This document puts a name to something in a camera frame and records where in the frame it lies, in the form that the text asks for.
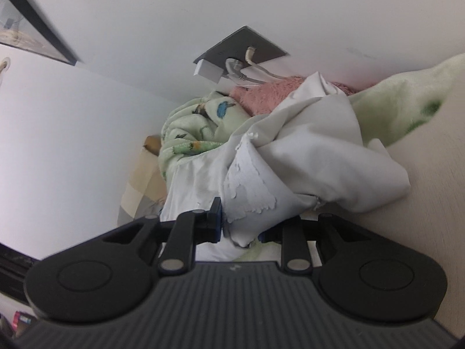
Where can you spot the white charger adaptor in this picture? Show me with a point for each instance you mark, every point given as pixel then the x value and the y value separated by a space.
pixel 209 69

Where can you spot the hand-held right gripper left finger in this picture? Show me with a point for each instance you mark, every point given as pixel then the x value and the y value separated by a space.
pixel 217 221

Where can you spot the dark furniture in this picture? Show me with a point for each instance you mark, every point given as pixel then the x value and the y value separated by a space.
pixel 14 261

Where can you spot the framed leaf picture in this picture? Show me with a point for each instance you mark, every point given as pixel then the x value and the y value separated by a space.
pixel 25 40

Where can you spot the grey wall socket plate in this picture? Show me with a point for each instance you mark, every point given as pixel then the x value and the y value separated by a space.
pixel 232 43

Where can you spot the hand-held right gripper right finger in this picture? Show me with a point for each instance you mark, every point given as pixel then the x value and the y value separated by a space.
pixel 262 237

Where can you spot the green printed fleece blanket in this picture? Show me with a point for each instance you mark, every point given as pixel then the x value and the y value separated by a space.
pixel 189 127

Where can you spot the white t-shirt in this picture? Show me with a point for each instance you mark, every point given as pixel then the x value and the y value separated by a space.
pixel 319 152

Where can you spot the plaid pillow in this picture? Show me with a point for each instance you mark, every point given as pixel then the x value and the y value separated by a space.
pixel 140 185

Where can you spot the pink colourful box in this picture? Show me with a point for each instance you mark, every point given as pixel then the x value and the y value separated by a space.
pixel 23 323

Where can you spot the pink towel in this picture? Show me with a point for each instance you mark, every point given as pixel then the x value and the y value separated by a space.
pixel 261 98

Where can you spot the white round wall fixture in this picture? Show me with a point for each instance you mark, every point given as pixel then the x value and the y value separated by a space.
pixel 3 66

